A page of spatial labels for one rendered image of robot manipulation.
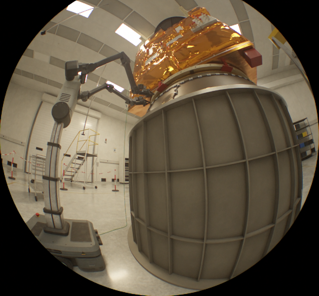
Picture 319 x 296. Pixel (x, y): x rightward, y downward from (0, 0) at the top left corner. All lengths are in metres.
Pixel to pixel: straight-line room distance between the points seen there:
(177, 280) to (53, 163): 1.12
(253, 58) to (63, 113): 1.66
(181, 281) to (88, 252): 0.59
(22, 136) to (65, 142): 3.26
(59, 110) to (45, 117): 7.49
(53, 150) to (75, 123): 7.39
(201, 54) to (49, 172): 1.72
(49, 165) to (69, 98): 0.54
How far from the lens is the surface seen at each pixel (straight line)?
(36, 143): 8.06
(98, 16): 4.87
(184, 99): 0.60
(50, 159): 0.93
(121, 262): 1.09
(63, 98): 1.02
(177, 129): 0.60
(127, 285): 0.92
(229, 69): 1.28
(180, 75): 1.17
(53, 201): 0.94
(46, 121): 8.32
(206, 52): 1.33
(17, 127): 8.88
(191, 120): 0.58
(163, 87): 1.26
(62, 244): 0.90
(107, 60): 1.13
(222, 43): 1.36
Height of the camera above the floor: 0.77
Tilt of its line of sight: 19 degrees up
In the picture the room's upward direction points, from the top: 3 degrees counter-clockwise
